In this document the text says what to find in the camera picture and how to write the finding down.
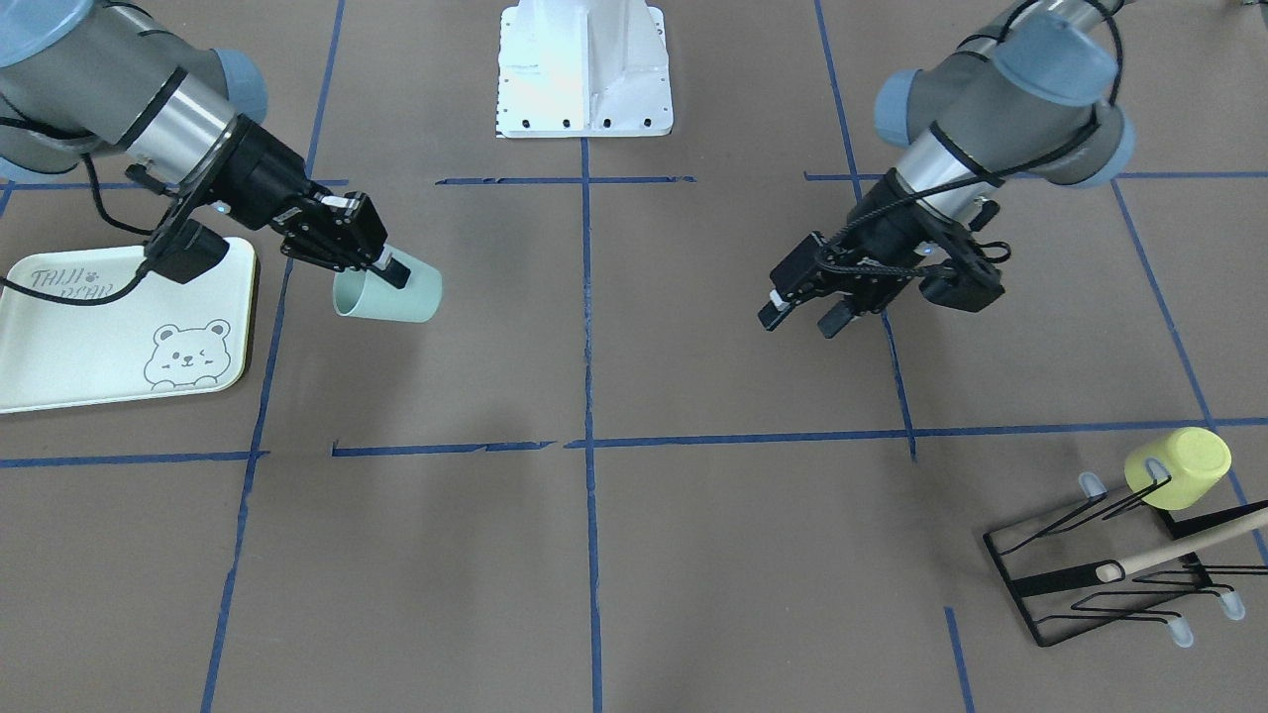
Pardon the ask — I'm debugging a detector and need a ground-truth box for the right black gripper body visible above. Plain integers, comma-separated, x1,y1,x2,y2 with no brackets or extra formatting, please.
193,117,389,271

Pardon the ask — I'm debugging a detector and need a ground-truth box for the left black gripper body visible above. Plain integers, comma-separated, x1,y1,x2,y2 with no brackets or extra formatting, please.
771,167,971,313

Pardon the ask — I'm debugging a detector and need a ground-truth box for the light green cup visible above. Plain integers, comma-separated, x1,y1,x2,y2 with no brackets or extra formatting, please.
332,244,444,322

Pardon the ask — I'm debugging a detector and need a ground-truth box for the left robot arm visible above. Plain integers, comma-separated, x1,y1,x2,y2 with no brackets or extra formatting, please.
758,1,1135,337

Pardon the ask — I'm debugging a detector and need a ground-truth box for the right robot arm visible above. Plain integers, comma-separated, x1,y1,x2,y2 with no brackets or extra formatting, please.
3,1,411,288

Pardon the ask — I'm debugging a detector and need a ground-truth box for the cream bear serving tray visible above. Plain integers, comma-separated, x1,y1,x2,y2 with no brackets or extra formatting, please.
1,239,257,414

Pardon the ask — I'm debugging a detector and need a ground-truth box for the yellow cup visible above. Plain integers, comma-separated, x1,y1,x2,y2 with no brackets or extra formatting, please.
1123,426,1232,511

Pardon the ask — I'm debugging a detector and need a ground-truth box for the black camera cable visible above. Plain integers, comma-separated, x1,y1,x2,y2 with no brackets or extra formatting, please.
0,119,159,308
817,0,1125,278

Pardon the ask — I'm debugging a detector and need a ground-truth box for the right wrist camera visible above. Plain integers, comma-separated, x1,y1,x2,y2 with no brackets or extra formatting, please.
145,219,230,285

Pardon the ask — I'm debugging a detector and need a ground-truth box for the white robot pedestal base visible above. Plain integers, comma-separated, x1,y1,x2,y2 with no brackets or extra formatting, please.
495,1,675,140

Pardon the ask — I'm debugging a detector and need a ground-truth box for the black wire cup rack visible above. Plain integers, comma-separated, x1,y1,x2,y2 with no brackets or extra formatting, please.
980,472,1265,647

